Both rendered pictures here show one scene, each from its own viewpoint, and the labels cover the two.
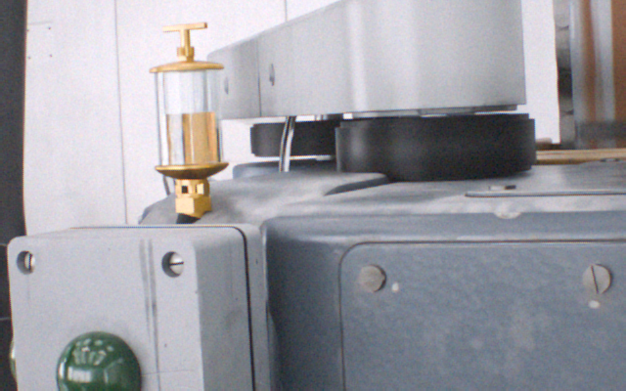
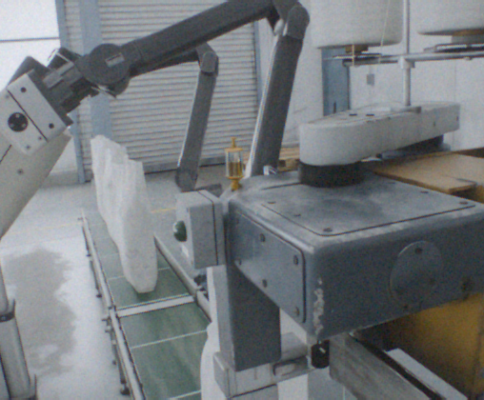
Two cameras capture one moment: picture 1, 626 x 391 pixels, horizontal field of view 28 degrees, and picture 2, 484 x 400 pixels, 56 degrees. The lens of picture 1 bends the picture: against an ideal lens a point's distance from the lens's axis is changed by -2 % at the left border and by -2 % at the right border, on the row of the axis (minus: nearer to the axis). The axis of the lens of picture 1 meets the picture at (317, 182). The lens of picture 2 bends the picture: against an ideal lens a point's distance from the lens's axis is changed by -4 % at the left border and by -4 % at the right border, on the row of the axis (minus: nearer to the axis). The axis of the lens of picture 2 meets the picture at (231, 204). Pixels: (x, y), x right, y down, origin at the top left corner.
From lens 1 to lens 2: 0.42 m
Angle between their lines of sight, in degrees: 45
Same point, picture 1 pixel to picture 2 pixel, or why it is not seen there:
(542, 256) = (255, 227)
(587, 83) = not seen: outside the picture
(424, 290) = (242, 228)
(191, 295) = (189, 218)
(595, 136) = not seen: outside the picture
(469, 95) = (320, 161)
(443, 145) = (311, 175)
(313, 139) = not seen: hidden behind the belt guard
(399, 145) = (302, 173)
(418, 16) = (307, 134)
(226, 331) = (202, 227)
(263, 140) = not seen: hidden behind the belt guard
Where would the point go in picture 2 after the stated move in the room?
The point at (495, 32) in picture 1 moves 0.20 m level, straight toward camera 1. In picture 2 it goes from (332, 140) to (204, 164)
